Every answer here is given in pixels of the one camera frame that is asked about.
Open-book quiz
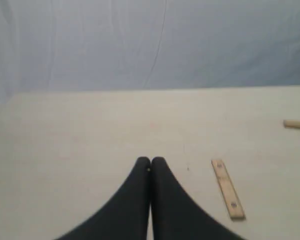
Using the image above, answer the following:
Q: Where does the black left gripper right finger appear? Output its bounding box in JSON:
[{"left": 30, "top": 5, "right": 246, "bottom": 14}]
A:
[{"left": 151, "top": 156, "right": 242, "bottom": 240}]

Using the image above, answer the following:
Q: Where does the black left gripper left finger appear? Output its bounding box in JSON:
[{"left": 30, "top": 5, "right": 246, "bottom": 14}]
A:
[{"left": 59, "top": 156, "right": 151, "bottom": 240}]

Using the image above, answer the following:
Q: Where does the wooden stick with holes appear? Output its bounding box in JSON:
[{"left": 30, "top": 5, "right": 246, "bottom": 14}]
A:
[{"left": 211, "top": 159, "right": 246, "bottom": 221}]

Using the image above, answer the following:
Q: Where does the thin wooden stick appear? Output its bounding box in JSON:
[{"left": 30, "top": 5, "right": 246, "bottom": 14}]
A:
[{"left": 283, "top": 119, "right": 300, "bottom": 129}]

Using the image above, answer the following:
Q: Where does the grey backdrop cloth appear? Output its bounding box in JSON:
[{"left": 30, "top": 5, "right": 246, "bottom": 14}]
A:
[{"left": 0, "top": 0, "right": 300, "bottom": 104}]

